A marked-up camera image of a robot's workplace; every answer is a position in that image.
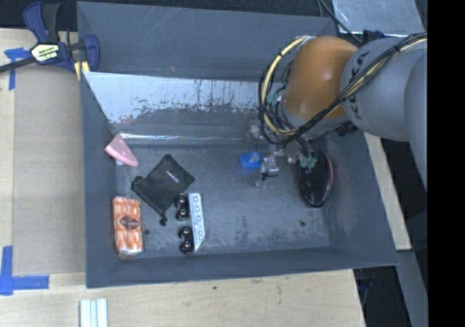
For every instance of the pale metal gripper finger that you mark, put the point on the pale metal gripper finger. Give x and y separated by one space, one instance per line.
255 131
269 166

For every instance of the small blue flat piece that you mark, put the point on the small blue flat piece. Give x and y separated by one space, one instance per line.
248 161

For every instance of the black oval case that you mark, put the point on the black oval case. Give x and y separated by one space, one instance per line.
315 187

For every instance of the grey metal bin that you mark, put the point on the grey metal bin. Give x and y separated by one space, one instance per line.
225 209

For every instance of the white toy vehicle black wheels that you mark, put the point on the white toy vehicle black wheels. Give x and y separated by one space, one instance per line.
196 220

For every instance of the black cloth pouch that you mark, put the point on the black cloth pouch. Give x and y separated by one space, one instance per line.
163 182

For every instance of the pink wedge sponge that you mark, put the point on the pink wedge sponge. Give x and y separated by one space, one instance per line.
121 151

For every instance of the orange and white packet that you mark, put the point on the orange and white packet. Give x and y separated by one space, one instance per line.
127 227

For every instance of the brown cardboard board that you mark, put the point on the brown cardboard board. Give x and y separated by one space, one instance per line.
47 173

